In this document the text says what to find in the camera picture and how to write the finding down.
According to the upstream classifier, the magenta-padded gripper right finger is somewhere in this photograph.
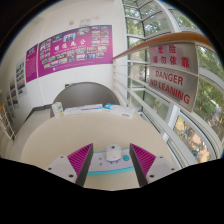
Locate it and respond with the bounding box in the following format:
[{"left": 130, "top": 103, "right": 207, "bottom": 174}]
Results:
[{"left": 129, "top": 143, "right": 183, "bottom": 187}]

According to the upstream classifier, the narrow magenta wall poster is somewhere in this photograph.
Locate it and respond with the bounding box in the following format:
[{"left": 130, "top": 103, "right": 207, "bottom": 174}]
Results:
[{"left": 25, "top": 43, "right": 39, "bottom": 84}]

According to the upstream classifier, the wooden handrail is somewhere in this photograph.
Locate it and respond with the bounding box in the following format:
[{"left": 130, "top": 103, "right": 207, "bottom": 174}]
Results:
[{"left": 112, "top": 32, "right": 214, "bottom": 61}]

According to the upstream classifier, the white stair railing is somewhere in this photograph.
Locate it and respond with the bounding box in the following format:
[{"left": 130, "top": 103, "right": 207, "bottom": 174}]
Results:
[{"left": 0, "top": 102, "right": 17, "bottom": 141}]

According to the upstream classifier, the white window frame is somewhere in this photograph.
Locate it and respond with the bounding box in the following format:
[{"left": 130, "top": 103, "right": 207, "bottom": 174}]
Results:
[{"left": 121, "top": 0, "right": 224, "bottom": 161}]

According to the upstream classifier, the white photo wall poster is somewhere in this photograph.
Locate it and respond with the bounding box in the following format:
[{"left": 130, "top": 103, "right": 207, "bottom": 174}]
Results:
[
  {"left": 8, "top": 78, "right": 20, "bottom": 109},
  {"left": 14, "top": 59, "right": 28, "bottom": 98}
]

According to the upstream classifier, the flat white blue box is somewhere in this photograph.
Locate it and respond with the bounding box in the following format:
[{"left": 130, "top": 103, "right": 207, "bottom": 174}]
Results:
[{"left": 63, "top": 103, "right": 104, "bottom": 116}]

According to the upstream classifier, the small upright white box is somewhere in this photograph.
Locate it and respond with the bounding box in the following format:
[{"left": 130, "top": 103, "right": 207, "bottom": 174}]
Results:
[{"left": 51, "top": 101, "right": 65, "bottom": 118}]

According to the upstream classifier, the white metal railing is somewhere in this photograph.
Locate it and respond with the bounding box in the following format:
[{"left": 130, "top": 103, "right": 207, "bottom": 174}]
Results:
[{"left": 112, "top": 56, "right": 201, "bottom": 168}]

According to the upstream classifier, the large magenta wall poster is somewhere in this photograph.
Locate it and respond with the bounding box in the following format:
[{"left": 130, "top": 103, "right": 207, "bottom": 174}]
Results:
[{"left": 37, "top": 24, "right": 114, "bottom": 78}]

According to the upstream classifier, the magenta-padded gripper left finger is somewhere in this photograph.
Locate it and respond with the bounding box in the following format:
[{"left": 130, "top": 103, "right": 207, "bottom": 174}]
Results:
[{"left": 44, "top": 143, "right": 95, "bottom": 187}]

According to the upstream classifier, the grey curved chair back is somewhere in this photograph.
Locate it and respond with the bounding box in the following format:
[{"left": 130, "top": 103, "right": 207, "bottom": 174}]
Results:
[{"left": 49, "top": 82, "right": 120, "bottom": 118}]

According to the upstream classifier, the red lettered warning sign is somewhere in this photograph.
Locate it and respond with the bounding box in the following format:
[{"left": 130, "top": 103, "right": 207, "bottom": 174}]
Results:
[{"left": 148, "top": 41, "right": 200, "bottom": 113}]

